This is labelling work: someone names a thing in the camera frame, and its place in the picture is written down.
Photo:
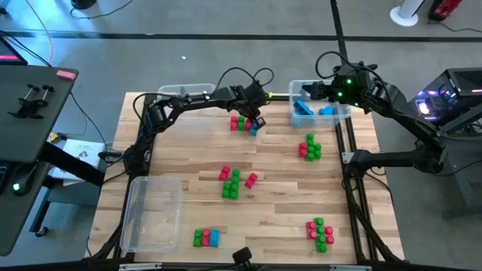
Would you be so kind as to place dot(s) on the white paper manual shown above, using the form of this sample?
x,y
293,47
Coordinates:
x,y
86,150

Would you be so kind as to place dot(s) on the black computer case with lights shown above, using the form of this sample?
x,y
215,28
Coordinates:
x,y
463,86

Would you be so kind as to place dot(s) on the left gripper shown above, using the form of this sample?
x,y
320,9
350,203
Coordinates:
x,y
253,99

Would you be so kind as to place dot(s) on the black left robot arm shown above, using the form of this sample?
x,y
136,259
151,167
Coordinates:
x,y
188,99

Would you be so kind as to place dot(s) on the black side desk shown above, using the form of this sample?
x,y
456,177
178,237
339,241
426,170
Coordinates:
x,y
22,143

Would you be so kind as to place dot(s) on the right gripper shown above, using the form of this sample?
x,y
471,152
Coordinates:
x,y
334,90

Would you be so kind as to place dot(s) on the green two-stud block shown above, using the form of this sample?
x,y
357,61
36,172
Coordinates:
x,y
317,151
197,238
226,190
241,123

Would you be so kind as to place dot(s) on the small yellow object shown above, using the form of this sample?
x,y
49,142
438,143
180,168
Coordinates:
x,y
54,137

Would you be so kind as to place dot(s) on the black round stand base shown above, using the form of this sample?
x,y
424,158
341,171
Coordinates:
x,y
83,3

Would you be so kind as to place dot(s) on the black equipment stand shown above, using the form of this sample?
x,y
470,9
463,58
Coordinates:
x,y
463,177

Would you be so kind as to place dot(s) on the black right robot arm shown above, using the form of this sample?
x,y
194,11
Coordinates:
x,y
399,113

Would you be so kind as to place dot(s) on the red black portable device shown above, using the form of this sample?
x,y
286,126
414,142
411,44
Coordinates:
x,y
446,7

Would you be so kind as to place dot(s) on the black desk caster wheel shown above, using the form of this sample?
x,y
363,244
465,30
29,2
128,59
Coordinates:
x,y
41,230

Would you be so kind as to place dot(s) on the pink eraser block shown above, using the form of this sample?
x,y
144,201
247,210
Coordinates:
x,y
66,75

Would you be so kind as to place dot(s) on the white metal base plate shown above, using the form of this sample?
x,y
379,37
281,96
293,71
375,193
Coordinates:
x,y
347,158

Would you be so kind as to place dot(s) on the green four-stud block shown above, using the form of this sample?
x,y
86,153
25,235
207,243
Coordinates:
x,y
235,184
310,147
320,235

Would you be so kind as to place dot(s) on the silver metal bracket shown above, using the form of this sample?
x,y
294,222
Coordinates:
x,y
350,268
140,266

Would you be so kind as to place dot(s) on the black screen with pink strip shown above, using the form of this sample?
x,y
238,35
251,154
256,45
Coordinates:
x,y
9,52

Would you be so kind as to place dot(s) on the clear plastic bin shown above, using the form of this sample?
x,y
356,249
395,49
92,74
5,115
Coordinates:
x,y
150,226
340,111
184,89

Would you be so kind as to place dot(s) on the black clamp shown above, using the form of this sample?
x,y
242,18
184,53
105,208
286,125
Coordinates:
x,y
26,99
42,98

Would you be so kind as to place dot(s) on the white tower fan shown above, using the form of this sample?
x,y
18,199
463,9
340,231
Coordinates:
x,y
403,17

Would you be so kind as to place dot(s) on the black device with light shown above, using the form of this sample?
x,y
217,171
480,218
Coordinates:
x,y
22,180

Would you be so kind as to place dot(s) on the black table-level camera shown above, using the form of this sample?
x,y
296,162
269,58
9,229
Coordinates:
x,y
242,256

